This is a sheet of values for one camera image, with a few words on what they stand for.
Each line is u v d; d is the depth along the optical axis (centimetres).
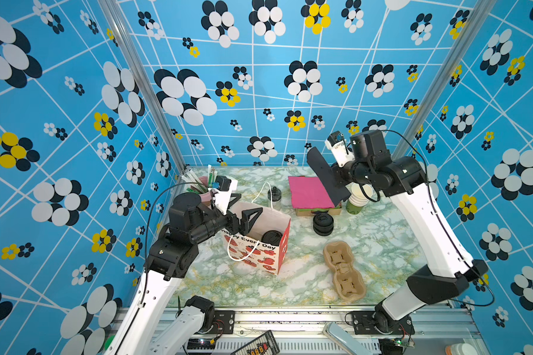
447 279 40
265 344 69
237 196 64
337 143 57
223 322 73
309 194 102
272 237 79
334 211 97
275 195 96
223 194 52
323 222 91
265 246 66
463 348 63
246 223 53
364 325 72
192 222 47
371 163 47
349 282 80
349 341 68
